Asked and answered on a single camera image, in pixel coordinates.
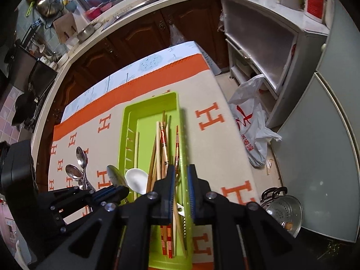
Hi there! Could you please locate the red patterned chopstick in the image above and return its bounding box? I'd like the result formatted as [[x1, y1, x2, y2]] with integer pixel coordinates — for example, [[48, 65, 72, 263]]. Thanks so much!
[[175, 126, 180, 176]]

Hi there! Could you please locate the orange beige H blanket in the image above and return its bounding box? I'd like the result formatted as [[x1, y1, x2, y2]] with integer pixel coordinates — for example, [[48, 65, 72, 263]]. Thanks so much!
[[47, 54, 261, 270]]

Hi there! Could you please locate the steel side cabinet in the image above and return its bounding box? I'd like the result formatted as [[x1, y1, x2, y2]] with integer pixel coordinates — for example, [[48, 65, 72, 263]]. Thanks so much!
[[221, 0, 329, 128]]

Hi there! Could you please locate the black range hood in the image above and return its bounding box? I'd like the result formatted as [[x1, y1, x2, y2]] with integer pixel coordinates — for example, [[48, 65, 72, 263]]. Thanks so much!
[[9, 46, 57, 98]]

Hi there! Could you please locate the green plastic utensil tray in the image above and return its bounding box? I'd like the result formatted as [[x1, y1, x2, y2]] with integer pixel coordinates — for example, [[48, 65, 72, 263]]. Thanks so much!
[[118, 92, 193, 269]]

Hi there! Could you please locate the pale bamboo chopstick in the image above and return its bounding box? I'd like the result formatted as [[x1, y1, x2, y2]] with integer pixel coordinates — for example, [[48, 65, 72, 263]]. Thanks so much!
[[156, 121, 161, 180]]

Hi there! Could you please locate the grey refrigerator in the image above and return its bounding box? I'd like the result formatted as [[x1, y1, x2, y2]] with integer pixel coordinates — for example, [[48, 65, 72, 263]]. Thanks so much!
[[273, 0, 359, 243]]

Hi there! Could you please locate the thin pale chopstick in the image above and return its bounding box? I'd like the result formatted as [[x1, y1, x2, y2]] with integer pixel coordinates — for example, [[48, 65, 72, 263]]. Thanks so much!
[[134, 131, 140, 200]]

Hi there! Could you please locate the red label jar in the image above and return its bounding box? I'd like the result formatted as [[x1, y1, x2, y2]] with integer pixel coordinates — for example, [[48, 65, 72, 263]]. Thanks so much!
[[304, 0, 326, 23]]

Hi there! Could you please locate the dark wooden chopstick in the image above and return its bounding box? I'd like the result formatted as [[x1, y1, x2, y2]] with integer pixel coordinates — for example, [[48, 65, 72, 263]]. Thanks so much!
[[161, 110, 166, 130]]

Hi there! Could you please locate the white plastic bag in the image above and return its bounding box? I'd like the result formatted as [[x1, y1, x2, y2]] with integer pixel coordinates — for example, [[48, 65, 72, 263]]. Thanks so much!
[[228, 74, 282, 168]]

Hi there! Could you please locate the white ceramic spoon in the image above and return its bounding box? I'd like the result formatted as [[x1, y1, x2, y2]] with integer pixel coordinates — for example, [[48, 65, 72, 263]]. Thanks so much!
[[125, 168, 148, 195]]

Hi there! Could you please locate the wide steel soup spoon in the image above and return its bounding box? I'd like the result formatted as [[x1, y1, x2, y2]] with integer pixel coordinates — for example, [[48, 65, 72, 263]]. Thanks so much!
[[65, 164, 84, 189]]

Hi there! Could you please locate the brown wooden chopstick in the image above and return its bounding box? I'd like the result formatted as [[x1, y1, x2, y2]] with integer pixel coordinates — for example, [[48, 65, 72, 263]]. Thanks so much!
[[146, 139, 156, 193]]

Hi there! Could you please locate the wooden handled steel spoon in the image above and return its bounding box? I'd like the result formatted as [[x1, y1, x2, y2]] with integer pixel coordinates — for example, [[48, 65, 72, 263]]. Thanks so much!
[[106, 164, 128, 187]]

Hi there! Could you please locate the steel fork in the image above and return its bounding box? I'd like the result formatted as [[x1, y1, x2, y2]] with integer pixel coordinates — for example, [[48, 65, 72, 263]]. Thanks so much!
[[175, 203, 187, 257]]

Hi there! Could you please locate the small steel pot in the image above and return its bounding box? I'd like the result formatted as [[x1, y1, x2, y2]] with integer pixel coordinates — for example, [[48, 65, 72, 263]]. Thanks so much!
[[77, 25, 95, 43]]

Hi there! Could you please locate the steel colander pot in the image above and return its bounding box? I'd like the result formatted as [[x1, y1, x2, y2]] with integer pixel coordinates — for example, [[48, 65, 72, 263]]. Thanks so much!
[[261, 187, 303, 238]]

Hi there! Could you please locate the large steel tablespoon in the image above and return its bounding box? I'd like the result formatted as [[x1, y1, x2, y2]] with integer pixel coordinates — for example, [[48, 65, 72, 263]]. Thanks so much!
[[76, 146, 95, 191]]

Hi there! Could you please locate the wooden cutting board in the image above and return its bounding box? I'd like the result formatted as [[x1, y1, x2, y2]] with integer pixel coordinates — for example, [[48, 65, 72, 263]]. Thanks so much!
[[53, 12, 77, 43]]

